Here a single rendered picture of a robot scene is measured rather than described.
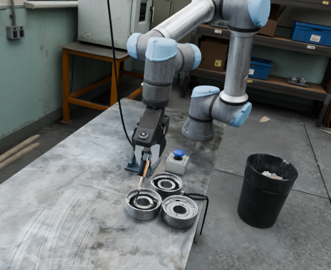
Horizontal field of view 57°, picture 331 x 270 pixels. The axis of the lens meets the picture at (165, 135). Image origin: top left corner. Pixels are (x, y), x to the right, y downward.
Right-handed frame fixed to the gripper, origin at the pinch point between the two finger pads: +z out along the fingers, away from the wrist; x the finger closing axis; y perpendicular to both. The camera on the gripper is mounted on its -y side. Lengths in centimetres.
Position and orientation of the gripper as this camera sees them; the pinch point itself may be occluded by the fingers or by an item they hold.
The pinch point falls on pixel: (145, 165)
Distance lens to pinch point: 89.7
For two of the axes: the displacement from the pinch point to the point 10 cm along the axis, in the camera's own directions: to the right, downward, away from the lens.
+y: 2.7, -3.9, 8.8
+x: -9.6, -2.3, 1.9
